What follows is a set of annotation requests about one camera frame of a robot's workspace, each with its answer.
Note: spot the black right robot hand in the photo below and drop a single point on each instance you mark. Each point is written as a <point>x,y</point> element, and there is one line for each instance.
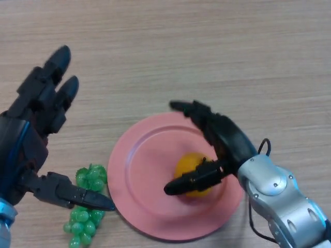
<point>230,139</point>

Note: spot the pink round plate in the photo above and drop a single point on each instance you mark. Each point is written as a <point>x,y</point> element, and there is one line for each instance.
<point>144,180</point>

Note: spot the green grape bunch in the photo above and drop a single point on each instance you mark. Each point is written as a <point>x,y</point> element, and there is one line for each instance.
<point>82,224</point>

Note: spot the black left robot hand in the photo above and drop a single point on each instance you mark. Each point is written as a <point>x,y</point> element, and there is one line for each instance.
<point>26,152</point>

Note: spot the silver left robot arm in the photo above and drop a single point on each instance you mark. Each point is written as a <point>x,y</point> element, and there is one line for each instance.
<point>5,224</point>

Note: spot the yellow pear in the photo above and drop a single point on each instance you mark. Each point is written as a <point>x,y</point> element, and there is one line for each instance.
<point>187,165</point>

